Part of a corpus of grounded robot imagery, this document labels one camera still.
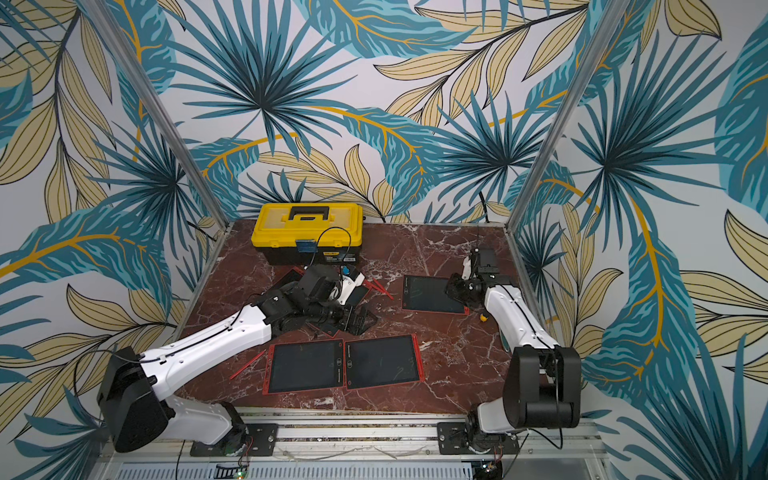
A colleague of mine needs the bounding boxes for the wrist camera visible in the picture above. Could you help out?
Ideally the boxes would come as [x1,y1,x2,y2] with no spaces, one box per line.
[334,272,369,307]
[461,248,500,280]

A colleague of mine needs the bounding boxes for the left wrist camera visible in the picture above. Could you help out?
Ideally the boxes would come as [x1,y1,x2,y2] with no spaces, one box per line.
[334,272,369,307]

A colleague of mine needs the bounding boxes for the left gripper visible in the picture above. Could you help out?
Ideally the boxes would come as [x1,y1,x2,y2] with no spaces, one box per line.
[307,298,380,335]

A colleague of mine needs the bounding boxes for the right aluminium corner post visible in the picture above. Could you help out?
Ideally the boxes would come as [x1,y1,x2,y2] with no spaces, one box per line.
[506,1,629,236]

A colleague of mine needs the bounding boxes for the aluminium frame rail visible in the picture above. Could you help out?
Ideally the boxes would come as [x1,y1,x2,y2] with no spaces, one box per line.
[91,408,616,479]

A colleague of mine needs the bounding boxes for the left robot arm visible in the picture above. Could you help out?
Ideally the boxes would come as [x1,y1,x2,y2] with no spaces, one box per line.
[97,265,369,456]

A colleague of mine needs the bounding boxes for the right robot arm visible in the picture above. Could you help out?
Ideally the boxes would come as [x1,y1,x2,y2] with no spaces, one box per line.
[446,274,582,435]

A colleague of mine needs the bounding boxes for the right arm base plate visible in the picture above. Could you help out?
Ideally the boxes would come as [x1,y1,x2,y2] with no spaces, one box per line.
[436,422,520,455]

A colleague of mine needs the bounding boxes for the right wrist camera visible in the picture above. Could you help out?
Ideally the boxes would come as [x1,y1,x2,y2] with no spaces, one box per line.
[461,248,500,280]

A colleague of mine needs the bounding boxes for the left aluminium corner post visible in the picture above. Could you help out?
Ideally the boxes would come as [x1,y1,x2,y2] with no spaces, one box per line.
[81,0,230,230]

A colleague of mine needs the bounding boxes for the yellow black toolbox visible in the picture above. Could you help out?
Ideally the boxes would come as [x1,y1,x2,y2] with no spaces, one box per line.
[251,203,364,266]

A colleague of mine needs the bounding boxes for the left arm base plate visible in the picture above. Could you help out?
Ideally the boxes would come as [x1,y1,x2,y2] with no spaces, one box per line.
[190,423,279,457]

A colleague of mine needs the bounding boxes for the writing tablet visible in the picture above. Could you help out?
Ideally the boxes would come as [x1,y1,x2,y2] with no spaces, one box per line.
[320,286,377,337]
[270,268,305,294]
[263,340,344,395]
[345,335,424,390]
[402,275,469,315]

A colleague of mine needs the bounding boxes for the aluminium corner post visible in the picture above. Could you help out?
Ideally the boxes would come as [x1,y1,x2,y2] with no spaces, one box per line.
[506,1,629,236]
[81,0,230,230]

